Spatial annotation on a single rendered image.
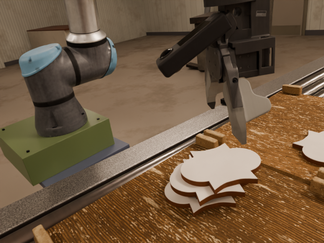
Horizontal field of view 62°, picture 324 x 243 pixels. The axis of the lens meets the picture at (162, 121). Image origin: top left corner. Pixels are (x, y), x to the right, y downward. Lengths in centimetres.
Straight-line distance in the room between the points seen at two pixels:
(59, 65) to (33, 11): 896
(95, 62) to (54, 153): 28
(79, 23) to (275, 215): 65
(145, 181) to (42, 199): 23
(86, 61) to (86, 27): 9
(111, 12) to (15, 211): 950
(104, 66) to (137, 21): 980
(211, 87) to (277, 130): 30
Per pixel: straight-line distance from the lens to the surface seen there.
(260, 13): 43
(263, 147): 66
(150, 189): 55
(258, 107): 40
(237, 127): 39
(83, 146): 83
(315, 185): 54
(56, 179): 80
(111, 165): 69
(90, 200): 60
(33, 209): 64
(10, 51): 948
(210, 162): 51
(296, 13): 749
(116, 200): 55
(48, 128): 82
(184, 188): 47
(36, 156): 78
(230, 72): 38
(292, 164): 62
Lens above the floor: 128
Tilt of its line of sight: 25 degrees down
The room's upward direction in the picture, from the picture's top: 8 degrees counter-clockwise
